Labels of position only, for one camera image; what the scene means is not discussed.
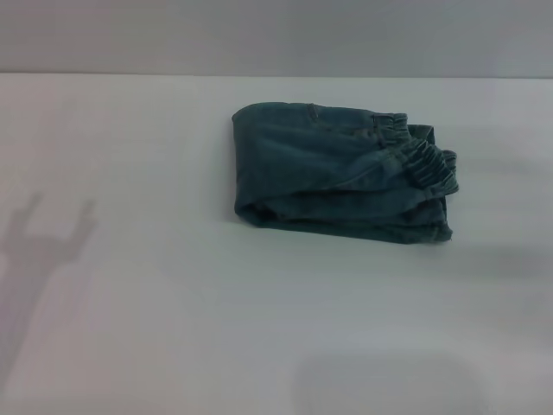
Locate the blue denim shorts cartoon print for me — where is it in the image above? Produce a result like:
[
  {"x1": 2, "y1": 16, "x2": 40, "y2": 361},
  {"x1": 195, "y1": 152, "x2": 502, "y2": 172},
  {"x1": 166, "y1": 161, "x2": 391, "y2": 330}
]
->
[{"x1": 231, "y1": 101, "x2": 461, "y2": 246}]

